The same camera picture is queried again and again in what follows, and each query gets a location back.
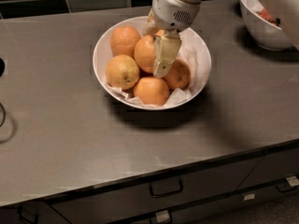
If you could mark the black drawer handle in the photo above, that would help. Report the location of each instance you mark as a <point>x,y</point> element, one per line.
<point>165,187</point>
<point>289,184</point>

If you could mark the white bowl with strawberries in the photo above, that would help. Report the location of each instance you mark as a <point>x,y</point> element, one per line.
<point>265,34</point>

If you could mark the centre dark drawer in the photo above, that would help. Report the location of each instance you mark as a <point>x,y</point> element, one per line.
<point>133,201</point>

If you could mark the right dark drawer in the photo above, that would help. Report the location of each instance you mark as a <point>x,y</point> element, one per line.
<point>274,166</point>

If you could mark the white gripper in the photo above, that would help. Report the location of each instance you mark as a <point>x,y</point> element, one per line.
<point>170,13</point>

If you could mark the black right drawer handle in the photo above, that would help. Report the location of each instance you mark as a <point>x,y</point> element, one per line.
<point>289,184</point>

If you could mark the white paper bowl liner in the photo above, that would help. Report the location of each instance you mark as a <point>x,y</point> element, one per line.
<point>123,78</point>

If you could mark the dark drawer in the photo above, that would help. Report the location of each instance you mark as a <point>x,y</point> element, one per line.
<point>133,201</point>
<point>274,166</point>

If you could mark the red strawberries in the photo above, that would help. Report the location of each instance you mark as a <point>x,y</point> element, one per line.
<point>266,16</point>

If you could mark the white bowl with oranges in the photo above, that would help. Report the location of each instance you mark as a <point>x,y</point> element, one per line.
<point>199,66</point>

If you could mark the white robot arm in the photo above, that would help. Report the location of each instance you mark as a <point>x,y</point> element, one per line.
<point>286,12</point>

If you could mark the white drawer label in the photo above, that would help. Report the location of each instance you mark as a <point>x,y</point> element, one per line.
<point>249,197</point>

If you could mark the front left yellowish orange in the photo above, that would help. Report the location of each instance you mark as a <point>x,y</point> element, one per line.
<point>122,72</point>

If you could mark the black centre drawer handle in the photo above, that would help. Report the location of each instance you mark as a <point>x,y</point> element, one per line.
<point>165,187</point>

